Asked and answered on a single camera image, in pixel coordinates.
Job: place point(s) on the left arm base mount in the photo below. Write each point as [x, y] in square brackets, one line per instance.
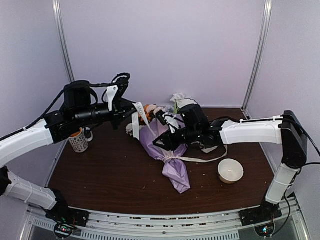
[67, 222]

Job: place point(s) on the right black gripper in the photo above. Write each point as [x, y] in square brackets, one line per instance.
[167, 138]

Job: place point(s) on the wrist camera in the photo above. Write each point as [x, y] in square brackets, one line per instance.
[169, 120]
[116, 90]

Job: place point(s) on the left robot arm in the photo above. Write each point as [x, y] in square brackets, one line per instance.
[42, 132]

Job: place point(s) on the scalloped white bowl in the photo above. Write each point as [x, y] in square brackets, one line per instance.
[188, 101]

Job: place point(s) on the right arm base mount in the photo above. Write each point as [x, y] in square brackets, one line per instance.
[262, 219]

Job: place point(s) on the aluminium frame post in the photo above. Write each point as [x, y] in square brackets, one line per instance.
[264, 30]
[62, 39]

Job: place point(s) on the front aluminium rail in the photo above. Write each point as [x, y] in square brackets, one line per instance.
[225, 225]

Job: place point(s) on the patterned mug yellow inside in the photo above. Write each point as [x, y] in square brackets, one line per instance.
[79, 141]

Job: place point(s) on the left aluminium frame post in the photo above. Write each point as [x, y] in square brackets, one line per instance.
[62, 39]

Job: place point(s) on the right aluminium frame post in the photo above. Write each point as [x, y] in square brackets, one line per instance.
[264, 30]

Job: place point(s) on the plain white bowl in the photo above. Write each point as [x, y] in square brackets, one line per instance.
[230, 171]

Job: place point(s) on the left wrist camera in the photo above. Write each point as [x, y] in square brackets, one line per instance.
[116, 90]

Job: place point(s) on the purple pink wrapping paper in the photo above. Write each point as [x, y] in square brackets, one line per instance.
[174, 168]

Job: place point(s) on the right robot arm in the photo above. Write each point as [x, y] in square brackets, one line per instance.
[283, 130]

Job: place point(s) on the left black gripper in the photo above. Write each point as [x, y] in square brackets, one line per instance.
[123, 109]

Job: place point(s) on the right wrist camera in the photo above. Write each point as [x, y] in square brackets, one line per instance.
[169, 120]

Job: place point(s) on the beige ribbon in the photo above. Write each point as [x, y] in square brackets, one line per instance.
[137, 124]

